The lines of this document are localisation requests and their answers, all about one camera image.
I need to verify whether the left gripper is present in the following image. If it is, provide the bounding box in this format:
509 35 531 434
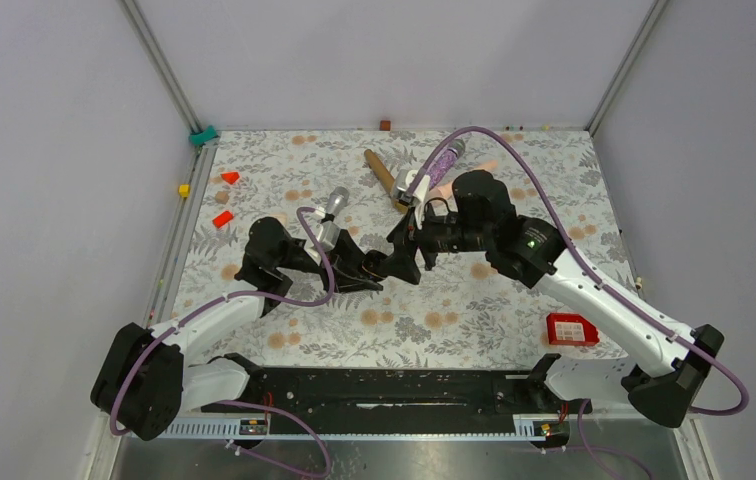
276 230 384 294

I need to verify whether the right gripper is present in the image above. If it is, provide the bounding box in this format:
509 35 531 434
376 197 492 285

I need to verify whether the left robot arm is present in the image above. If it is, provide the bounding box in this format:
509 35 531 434
90 214 381 440

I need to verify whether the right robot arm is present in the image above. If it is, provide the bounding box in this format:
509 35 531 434
364 170 724 428

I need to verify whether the floral table mat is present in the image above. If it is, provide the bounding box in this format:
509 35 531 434
167 130 634 369

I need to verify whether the silver microphone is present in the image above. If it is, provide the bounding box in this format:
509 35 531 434
324 187 350 217

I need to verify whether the gold microphone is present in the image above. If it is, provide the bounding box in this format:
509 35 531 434
364 149 407 213

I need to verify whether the pink microphone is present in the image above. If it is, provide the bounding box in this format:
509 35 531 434
427 160 500 203

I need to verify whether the purple glitter microphone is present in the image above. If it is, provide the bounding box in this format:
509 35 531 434
426 138 466 189

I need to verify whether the red triangle block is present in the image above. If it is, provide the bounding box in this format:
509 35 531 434
220 171 240 185

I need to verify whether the red box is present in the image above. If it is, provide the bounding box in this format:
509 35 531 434
546 312 600 347

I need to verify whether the teal corner clip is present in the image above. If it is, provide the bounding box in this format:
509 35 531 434
188 125 219 147

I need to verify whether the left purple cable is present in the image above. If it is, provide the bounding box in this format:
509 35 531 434
108 206 337 439

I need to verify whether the purple cable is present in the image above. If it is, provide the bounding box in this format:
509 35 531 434
108 206 337 439
218 399 333 480
407 125 750 417

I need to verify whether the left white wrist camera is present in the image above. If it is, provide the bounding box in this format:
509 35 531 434
313 220 341 253

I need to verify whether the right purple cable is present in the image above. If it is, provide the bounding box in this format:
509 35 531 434
407 125 750 417

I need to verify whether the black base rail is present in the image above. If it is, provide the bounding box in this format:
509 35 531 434
202 353 582 437

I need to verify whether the bottom purple cable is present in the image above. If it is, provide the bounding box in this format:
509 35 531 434
218 399 333 480

